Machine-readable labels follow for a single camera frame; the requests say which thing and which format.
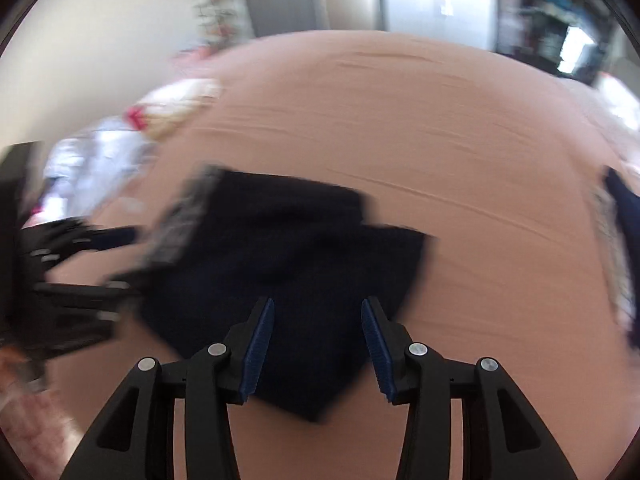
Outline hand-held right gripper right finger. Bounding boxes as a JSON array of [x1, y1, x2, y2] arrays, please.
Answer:
[[361, 296, 576, 480]]

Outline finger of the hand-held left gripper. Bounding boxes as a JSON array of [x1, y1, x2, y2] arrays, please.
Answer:
[[30, 217, 142, 264], [34, 279, 147, 359]]

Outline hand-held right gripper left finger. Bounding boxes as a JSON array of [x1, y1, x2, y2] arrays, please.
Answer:
[[60, 296, 276, 480]]

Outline navy shorts with white stripe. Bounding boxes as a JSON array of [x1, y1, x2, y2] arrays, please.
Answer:
[[107, 162, 437, 424]]

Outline light blue garment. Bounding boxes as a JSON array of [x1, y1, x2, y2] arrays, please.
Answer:
[[30, 115, 162, 232]]

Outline cream garment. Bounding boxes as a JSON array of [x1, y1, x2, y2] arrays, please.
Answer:
[[135, 77, 224, 142]]

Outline bed with pink sheet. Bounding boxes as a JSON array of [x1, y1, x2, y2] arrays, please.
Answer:
[[0, 30, 640, 480]]

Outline folded navy garment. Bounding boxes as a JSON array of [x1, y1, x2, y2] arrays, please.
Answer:
[[589, 164, 640, 352]]

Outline dark glass cabinet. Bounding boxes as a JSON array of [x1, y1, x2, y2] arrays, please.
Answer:
[[495, 0, 617, 82]]

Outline white wire shelf rack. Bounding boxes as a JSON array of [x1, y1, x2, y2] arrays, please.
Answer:
[[189, 0, 242, 55]]

